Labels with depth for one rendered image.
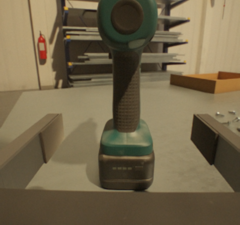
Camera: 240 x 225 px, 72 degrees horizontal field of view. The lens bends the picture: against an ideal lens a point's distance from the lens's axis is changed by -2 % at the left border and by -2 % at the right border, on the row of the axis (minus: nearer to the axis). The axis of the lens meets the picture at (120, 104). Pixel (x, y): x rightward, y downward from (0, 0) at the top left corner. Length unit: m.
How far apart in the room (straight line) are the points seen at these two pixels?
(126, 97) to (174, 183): 0.13
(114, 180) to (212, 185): 0.13
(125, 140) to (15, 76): 4.73
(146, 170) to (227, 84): 0.74
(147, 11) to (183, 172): 0.22
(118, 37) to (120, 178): 0.16
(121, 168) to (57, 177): 0.10
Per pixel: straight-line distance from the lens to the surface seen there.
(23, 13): 4.89
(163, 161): 0.30
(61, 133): 0.16
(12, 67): 4.89
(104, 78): 3.83
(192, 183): 0.27
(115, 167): 0.22
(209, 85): 0.86
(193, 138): 0.17
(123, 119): 0.21
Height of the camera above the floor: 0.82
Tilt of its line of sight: 16 degrees down
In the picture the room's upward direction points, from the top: straight up
